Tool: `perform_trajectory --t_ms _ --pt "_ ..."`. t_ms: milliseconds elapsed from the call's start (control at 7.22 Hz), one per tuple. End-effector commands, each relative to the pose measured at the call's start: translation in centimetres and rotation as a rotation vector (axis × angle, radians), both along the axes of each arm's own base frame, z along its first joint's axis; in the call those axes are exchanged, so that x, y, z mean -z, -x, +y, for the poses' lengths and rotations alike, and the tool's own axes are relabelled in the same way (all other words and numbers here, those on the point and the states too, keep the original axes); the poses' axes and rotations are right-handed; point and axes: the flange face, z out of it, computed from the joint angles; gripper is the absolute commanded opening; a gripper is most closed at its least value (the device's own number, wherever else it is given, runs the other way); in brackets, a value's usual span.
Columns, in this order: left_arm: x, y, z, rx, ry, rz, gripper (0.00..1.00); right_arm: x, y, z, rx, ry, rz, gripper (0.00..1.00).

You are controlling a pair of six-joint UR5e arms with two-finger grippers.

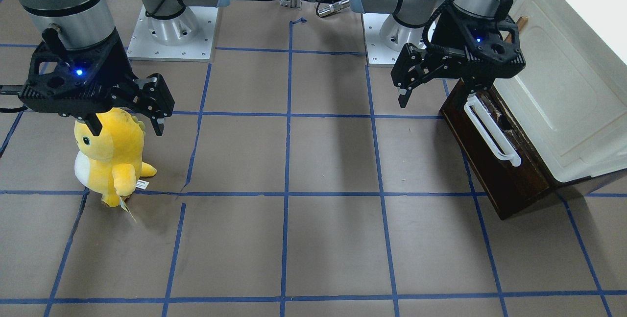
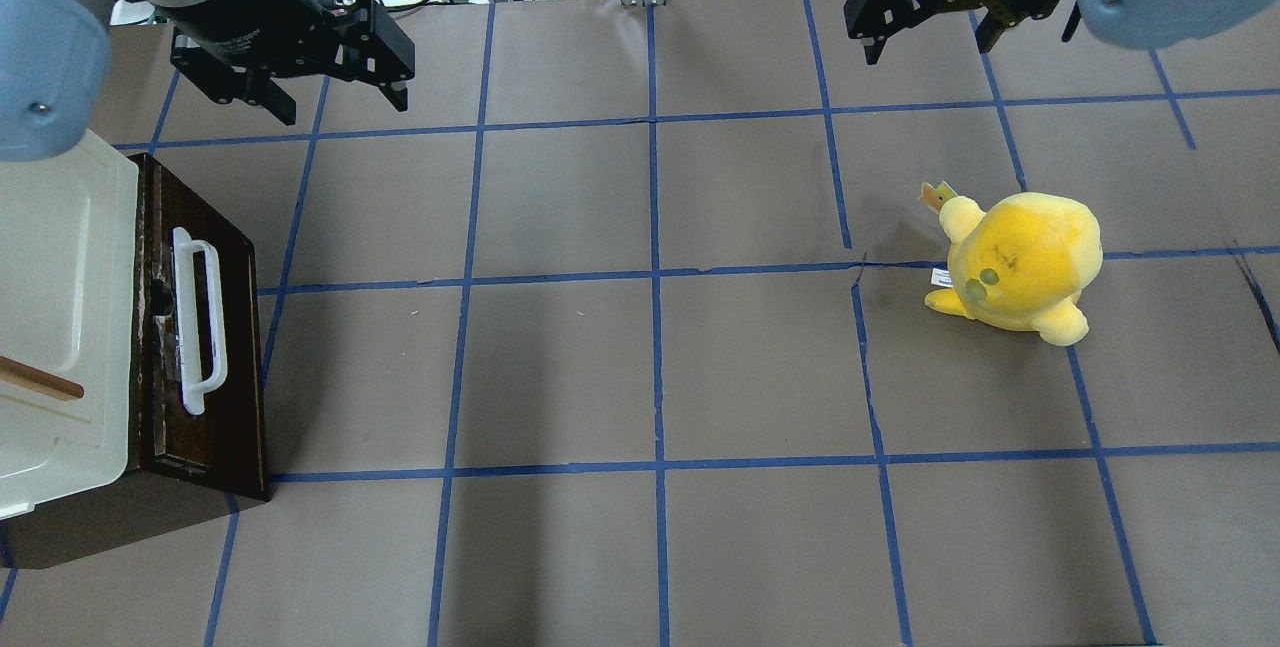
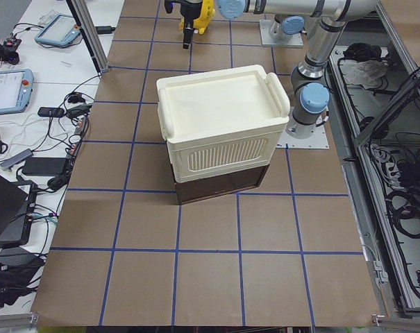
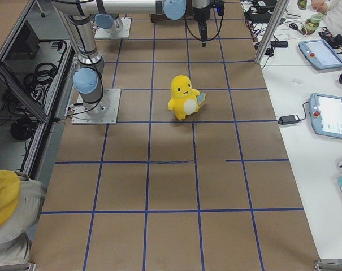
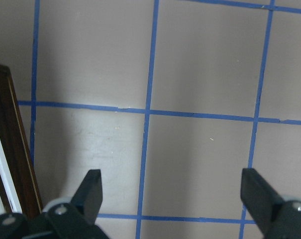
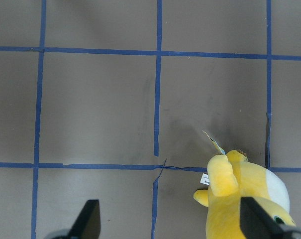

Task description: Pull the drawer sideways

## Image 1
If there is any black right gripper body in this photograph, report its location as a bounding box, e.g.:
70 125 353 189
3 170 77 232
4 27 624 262
19 27 139 118

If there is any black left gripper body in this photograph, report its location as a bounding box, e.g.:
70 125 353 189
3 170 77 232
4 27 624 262
427 7 526 92

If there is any white drawer handle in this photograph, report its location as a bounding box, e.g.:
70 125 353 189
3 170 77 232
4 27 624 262
463 104 522 167

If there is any dark brown wooden drawer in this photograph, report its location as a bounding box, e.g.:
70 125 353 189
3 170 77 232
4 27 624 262
440 79 560 219

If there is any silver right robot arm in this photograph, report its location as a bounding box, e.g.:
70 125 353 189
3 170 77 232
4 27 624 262
1 0 231 136

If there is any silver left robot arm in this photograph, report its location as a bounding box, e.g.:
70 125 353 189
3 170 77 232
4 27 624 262
351 0 526 108

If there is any yellow plush dinosaur toy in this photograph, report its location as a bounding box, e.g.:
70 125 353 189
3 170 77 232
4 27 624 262
74 108 157 212

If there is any white cabinet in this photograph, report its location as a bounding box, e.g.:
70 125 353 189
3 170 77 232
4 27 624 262
495 0 627 182

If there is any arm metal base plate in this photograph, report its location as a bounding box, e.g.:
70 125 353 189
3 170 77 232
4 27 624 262
127 6 219 62
362 13 425 67

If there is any silver cable connector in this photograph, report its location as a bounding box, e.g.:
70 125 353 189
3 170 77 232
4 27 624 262
316 0 351 18

